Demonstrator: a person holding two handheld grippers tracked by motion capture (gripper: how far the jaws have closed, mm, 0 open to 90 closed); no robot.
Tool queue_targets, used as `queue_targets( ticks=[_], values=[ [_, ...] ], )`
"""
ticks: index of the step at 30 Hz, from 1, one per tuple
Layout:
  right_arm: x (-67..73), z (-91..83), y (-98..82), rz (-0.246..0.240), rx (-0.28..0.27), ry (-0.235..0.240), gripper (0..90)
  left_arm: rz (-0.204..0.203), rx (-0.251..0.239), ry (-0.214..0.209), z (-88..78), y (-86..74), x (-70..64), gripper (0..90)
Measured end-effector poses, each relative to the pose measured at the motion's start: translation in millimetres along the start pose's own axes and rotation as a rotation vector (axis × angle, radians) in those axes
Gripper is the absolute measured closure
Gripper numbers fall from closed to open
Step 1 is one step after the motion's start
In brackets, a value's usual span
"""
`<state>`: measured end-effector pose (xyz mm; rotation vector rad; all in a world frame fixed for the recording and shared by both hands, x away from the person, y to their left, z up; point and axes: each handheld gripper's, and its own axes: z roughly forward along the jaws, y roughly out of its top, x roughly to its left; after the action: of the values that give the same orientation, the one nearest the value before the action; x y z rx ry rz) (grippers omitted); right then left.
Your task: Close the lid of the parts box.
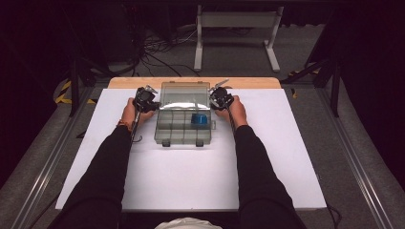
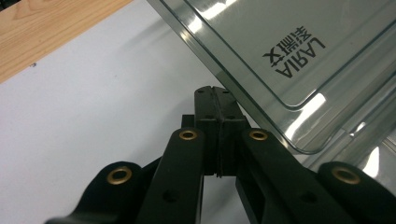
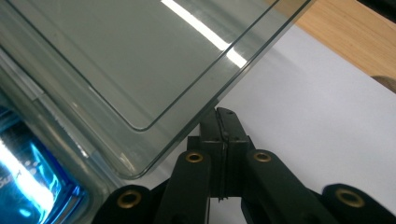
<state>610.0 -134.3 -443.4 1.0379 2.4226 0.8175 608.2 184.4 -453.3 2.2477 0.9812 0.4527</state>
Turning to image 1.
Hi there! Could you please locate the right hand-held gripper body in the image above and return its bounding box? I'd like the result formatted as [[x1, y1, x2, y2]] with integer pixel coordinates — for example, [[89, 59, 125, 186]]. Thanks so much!
[[207, 78, 235, 112]]

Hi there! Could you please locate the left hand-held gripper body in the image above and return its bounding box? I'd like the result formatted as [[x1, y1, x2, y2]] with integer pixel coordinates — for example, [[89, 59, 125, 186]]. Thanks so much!
[[133, 84, 160, 115]]

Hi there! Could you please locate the small blue plastic case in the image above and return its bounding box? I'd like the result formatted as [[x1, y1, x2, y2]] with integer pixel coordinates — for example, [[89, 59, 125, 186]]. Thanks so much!
[[190, 113, 209, 126]]

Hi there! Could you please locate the clear grey compartment storage box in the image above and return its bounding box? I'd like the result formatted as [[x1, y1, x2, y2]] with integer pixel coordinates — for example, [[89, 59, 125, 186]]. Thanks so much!
[[154, 81, 218, 148]]

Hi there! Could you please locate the person's right hand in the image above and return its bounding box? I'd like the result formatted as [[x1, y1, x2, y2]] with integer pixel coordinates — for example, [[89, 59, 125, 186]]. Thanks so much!
[[216, 94, 249, 130]]

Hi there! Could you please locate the person's left hand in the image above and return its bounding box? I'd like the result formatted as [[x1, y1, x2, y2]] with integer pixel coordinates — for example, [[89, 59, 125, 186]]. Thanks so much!
[[119, 96, 157, 132]]

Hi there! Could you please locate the black metal stand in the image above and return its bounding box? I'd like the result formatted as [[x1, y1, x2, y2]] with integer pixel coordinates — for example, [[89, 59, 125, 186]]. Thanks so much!
[[67, 59, 97, 117], [281, 57, 342, 118]]

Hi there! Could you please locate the white board mat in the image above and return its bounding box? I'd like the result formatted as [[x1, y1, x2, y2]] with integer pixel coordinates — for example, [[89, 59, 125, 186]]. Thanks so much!
[[55, 88, 328, 214]]

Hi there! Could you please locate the yellow black hazard tape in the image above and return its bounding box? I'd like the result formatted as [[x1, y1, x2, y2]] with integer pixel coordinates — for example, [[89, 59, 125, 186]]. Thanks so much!
[[54, 79, 97, 105], [288, 68, 321, 79]]

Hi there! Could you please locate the person's white clothing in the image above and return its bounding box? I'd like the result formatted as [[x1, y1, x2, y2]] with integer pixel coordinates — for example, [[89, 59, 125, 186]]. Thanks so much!
[[154, 217, 224, 229]]

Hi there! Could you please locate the right hand-held gripper cable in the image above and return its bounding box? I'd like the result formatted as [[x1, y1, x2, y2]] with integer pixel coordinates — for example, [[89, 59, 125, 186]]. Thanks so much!
[[224, 106, 237, 134]]

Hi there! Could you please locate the hand-held gripper cable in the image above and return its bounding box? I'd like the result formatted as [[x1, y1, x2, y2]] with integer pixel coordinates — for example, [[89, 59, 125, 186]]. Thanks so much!
[[130, 106, 144, 143], [224, 106, 237, 134]]

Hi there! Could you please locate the left hand-held gripper cable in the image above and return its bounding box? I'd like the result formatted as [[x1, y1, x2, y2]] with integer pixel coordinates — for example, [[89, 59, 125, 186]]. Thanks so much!
[[130, 106, 144, 143]]

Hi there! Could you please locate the orange bead bracelet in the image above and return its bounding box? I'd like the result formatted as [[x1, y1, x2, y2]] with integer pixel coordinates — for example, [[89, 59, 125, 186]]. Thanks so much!
[[116, 119, 134, 133]]

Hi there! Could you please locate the tangle of black floor cables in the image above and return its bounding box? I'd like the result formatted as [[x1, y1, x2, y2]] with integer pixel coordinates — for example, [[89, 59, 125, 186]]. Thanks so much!
[[132, 30, 203, 78]]

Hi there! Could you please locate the white metal desk frame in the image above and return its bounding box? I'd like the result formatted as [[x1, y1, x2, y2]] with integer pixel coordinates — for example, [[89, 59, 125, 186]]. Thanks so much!
[[193, 4, 285, 73]]

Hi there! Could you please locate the aluminium floor rail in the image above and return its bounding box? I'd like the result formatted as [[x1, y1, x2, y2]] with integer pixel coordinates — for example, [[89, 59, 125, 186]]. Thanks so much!
[[314, 86, 396, 229], [9, 85, 98, 229]]

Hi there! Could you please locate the black floor cable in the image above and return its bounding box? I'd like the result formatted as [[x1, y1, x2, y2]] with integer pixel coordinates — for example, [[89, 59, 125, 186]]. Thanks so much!
[[325, 202, 344, 229]]

